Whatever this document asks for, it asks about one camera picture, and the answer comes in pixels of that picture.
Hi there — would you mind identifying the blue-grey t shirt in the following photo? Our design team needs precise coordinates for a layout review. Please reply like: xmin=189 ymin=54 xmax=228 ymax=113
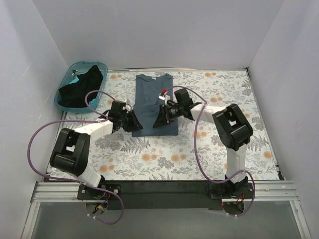
xmin=132 ymin=74 xmax=178 ymax=137

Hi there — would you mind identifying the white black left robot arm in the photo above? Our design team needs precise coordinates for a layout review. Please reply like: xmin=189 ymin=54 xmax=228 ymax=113
xmin=50 ymin=101 xmax=143 ymax=199

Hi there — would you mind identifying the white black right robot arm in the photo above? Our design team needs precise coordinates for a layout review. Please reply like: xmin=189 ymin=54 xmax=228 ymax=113
xmin=153 ymin=88 xmax=253 ymax=198

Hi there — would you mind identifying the teal cloth in bin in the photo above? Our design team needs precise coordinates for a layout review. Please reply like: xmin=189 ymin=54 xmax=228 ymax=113
xmin=89 ymin=99 xmax=96 ymax=106

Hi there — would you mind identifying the floral table mat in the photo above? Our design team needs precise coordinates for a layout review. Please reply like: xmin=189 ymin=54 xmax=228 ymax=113
xmin=48 ymin=69 xmax=281 ymax=182

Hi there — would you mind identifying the black t shirt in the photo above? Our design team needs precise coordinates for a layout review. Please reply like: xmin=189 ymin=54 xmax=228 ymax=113
xmin=58 ymin=65 xmax=103 ymax=108

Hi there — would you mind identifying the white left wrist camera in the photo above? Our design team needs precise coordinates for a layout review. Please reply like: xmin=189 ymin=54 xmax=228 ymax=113
xmin=125 ymin=99 xmax=132 ymax=112

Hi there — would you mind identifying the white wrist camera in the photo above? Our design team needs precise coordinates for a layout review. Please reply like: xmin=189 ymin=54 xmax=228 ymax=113
xmin=125 ymin=99 xmax=132 ymax=112
xmin=159 ymin=89 xmax=170 ymax=101

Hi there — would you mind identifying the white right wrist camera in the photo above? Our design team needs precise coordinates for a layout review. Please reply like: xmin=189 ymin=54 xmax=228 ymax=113
xmin=159 ymin=89 xmax=170 ymax=101

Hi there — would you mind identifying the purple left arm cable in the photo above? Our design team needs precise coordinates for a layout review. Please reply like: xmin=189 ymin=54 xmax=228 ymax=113
xmin=27 ymin=90 xmax=125 ymax=225

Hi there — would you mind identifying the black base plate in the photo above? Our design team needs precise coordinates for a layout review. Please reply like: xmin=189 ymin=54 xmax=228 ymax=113
xmin=77 ymin=181 xmax=253 ymax=211

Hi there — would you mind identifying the aluminium frame rail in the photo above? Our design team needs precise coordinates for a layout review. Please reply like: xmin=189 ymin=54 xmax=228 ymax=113
xmin=31 ymin=180 xmax=299 ymax=202

